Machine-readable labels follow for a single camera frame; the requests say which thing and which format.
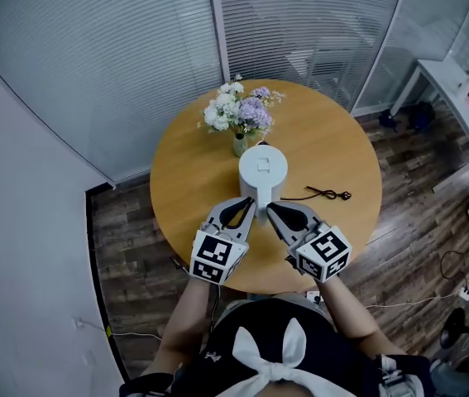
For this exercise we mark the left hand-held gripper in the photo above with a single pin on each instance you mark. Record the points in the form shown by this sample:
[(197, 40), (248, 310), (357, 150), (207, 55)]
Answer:
[(213, 259)]

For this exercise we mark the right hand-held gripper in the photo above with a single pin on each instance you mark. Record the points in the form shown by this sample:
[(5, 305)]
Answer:
[(325, 254)]

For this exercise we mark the white electric kettle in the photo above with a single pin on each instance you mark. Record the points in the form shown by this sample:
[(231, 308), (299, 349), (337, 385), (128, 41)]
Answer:
[(263, 180)]

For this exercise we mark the person's right forearm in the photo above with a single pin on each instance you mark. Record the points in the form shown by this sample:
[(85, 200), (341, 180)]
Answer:
[(350, 317)]

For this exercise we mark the person's left forearm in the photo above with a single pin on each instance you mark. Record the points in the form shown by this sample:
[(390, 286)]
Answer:
[(180, 329)]

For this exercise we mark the pale green glass vase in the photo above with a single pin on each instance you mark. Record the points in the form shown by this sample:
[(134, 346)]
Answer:
[(240, 147)]

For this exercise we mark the white power strip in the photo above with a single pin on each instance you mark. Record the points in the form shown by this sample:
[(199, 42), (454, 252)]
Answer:
[(312, 296), (465, 292)]

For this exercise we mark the white and purple flower bouquet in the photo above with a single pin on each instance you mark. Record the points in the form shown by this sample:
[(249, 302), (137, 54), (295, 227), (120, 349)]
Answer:
[(234, 112)]

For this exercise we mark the person's black top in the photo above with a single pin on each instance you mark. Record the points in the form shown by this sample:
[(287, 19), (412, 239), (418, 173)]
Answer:
[(329, 341)]

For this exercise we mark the small black bag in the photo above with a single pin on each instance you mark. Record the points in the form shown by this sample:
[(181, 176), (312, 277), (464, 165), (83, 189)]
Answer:
[(388, 119)]

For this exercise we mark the white bow on top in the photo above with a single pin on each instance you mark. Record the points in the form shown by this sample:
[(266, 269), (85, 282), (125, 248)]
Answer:
[(275, 368)]

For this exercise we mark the yellow tape piece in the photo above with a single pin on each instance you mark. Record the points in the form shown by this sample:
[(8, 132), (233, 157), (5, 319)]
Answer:
[(108, 331)]

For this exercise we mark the large black bag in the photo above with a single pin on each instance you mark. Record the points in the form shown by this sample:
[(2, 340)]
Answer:
[(422, 116)]

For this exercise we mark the white side table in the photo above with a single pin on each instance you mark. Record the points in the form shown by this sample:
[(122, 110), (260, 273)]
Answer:
[(441, 75)]

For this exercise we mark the white wall socket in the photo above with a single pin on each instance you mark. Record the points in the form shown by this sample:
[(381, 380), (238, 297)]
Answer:
[(79, 323)]

